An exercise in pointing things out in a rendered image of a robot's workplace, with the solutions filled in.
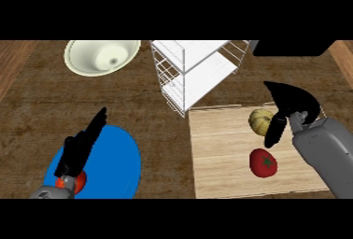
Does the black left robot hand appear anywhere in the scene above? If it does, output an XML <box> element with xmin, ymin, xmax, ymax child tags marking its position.
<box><xmin>52</xmin><ymin>106</ymin><xmax>110</xmax><ymax>180</ymax></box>

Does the blue round plate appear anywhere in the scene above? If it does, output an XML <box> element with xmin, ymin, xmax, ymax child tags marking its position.
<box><xmin>43</xmin><ymin>124</ymin><xmax>142</xmax><ymax>200</ymax></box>

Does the orange-red round fruit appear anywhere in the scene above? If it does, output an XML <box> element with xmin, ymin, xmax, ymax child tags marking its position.
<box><xmin>53</xmin><ymin>170</ymin><xmax>89</xmax><ymax>195</ymax></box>

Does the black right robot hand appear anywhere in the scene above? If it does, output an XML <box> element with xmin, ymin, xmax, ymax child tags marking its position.
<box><xmin>262</xmin><ymin>80</ymin><xmax>322</xmax><ymax>149</ymax></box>

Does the yellow ridged squash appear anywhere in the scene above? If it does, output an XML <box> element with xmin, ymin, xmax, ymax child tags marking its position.
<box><xmin>248</xmin><ymin>107</ymin><xmax>281</xmax><ymax>137</ymax></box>

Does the black appliance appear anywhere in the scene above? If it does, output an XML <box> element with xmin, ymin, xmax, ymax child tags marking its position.
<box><xmin>253</xmin><ymin>40</ymin><xmax>340</xmax><ymax>58</ymax></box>

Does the white wire tiered shelf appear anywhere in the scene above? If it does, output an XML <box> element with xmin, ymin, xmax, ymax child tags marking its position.
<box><xmin>149</xmin><ymin>40</ymin><xmax>253</xmax><ymax>119</ymax></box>

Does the cream white bowl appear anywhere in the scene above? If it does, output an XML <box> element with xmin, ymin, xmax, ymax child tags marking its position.
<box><xmin>64</xmin><ymin>40</ymin><xmax>142</xmax><ymax>77</ymax></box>

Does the pale wooden tray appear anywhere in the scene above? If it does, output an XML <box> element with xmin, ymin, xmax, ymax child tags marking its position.
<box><xmin>188</xmin><ymin>101</ymin><xmax>331</xmax><ymax>200</ymax></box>

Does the red tomato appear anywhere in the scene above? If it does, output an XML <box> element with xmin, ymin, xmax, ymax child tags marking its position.
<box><xmin>248</xmin><ymin>148</ymin><xmax>279</xmax><ymax>179</ymax></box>

